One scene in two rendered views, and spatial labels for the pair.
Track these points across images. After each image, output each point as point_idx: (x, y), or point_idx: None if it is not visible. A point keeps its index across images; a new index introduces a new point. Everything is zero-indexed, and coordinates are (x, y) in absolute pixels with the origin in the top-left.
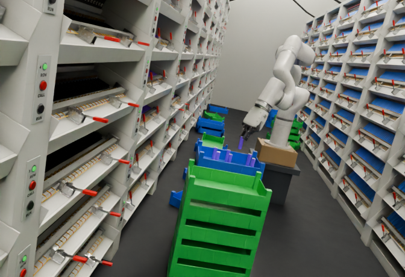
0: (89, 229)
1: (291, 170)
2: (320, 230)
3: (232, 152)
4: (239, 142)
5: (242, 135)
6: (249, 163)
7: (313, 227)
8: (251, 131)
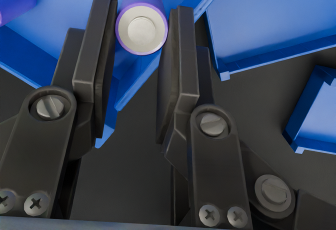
0: None
1: None
2: (78, 216)
3: None
4: None
5: (165, 54)
6: (119, 81)
7: (93, 211)
8: (4, 125)
